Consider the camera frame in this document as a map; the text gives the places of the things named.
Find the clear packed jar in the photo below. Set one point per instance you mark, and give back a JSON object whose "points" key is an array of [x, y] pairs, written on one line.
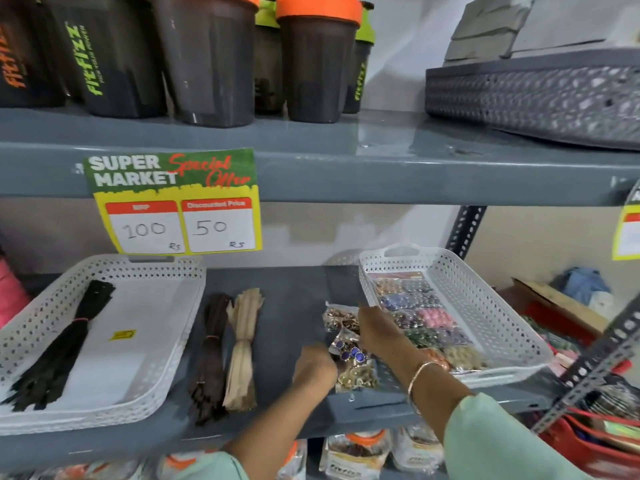
{"points": [[417, 447]]}

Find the person's left forearm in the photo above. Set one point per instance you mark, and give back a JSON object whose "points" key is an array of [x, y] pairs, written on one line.
{"points": [[272, 429]]}

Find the small yellow sticker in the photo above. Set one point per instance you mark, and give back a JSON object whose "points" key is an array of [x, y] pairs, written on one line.
{"points": [[123, 335]]}

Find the row of dark shaker bottles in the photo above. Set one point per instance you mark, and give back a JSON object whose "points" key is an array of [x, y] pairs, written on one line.
{"points": [[210, 59]]}

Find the red plastic basket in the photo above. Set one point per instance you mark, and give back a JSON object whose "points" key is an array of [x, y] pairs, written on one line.
{"points": [[590, 452]]}

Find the dark brown zipper bundle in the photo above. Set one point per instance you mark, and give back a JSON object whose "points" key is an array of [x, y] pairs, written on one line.
{"points": [[211, 359]]}

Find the clear packet of decorative buttons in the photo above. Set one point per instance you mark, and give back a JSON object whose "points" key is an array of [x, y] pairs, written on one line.
{"points": [[352, 367]]}

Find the brown cardboard box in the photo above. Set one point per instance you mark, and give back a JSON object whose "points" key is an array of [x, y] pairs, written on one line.
{"points": [[555, 307]]}

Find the grey perforated plastic basket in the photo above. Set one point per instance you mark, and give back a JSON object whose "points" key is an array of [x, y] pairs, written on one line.
{"points": [[540, 99]]}

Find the blue cloth bundle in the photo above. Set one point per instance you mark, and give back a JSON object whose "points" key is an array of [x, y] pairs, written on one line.
{"points": [[582, 287]]}

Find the person's left hand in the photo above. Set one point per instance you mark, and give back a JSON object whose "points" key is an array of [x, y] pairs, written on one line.
{"points": [[312, 367]]}

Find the grey metal shelf board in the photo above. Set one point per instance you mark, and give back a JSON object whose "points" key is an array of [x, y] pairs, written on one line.
{"points": [[400, 159], [295, 304]]}

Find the green yellow price sign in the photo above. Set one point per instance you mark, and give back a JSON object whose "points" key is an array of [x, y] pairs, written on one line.
{"points": [[629, 234], [175, 204]]}

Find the person's left fingers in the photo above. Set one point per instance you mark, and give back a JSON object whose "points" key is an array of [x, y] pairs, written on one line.
{"points": [[331, 355]]}

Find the beige zipper bundle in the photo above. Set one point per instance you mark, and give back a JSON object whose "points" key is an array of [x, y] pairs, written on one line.
{"points": [[242, 354]]}

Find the grey perforated shelf post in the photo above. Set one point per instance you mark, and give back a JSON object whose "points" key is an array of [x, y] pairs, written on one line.
{"points": [[587, 364]]}

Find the person's right hand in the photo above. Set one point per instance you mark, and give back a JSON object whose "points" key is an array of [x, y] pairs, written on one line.
{"points": [[382, 332]]}

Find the packed bottle with orange lid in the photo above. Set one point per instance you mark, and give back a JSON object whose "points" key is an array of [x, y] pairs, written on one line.
{"points": [[295, 462]]}

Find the person's right forearm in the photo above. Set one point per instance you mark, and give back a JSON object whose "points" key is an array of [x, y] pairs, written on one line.
{"points": [[427, 382]]}

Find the person's right fingers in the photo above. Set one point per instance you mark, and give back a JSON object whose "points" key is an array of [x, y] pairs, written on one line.
{"points": [[366, 315]]}

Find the packed jar with orange lid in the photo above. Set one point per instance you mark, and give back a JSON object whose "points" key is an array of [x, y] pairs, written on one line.
{"points": [[356, 454]]}

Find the grey flat boards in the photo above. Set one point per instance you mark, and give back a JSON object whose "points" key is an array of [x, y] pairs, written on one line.
{"points": [[525, 24]]}

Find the gold bangle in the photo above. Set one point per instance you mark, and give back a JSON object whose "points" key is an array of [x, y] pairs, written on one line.
{"points": [[419, 373]]}

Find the white perforated plastic tray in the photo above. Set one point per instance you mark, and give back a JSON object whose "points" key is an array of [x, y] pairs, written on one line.
{"points": [[135, 344]]}

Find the black white striped item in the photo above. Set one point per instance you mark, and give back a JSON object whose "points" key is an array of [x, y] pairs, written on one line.
{"points": [[614, 399]]}

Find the pink cloth item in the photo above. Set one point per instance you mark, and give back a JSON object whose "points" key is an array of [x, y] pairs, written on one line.
{"points": [[9, 297]]}

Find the black zipper bundle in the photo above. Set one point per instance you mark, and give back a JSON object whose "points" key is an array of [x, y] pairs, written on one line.
{"points": [[65, 344]]}

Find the black perforated shelf post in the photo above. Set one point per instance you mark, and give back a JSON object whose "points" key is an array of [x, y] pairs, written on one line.
{"points": [[465, 229]]}

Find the sheet of colourful bead packets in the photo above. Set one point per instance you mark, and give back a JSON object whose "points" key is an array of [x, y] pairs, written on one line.
{"points": [[432, 319]]}

